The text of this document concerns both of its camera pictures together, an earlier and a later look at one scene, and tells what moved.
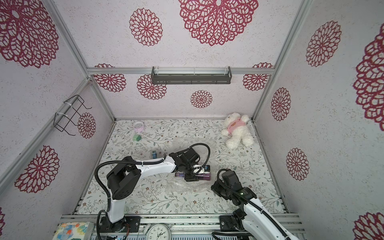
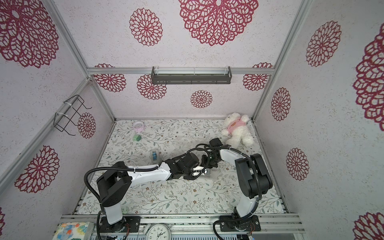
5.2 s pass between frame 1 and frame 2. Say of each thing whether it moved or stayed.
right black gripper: moved
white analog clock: stayed
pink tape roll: stayed
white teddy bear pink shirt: stayed
